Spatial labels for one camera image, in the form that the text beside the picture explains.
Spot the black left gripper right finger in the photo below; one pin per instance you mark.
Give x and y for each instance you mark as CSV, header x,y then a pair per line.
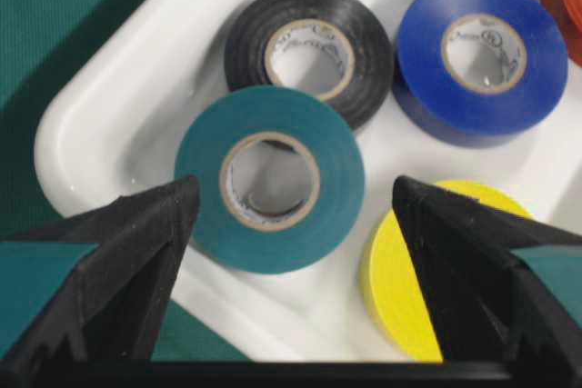
x,y
503,292

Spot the black tape roll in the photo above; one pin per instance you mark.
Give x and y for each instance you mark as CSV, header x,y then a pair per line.
x,y
335,50

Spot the yellow tape roll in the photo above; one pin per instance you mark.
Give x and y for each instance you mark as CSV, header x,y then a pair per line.
x,y
393,295

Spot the blue tape roll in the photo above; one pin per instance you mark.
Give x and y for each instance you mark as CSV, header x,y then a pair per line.
x,y
522,36

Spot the teal tape roll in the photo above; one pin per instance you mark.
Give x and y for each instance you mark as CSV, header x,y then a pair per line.
x,y
231,233

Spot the green table cloth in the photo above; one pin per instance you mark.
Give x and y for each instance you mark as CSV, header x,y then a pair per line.
x,y
43,44

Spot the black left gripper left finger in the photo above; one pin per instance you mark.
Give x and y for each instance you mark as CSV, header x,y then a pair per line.
x,y
83,299

